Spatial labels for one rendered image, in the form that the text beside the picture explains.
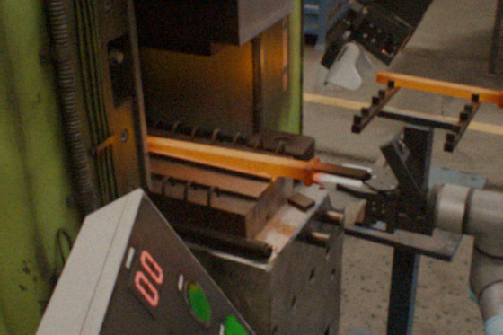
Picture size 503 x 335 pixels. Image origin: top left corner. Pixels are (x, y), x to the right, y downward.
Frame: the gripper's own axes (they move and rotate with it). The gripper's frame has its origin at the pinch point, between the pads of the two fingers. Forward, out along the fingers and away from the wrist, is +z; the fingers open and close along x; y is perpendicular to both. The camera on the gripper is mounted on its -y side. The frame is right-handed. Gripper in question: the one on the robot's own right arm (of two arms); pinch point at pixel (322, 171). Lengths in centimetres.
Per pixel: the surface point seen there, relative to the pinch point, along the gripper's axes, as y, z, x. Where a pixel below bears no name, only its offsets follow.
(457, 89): 8, -11, 64
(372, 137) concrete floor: 102, 55, 216
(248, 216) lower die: 4.6, 8.9, -11.3
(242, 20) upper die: -29.0, 8.2, -11.0
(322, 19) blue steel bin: 80, 128, 336
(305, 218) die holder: 10.4, 3.3, 0.2
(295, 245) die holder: 12.9, 3.0, -5.0
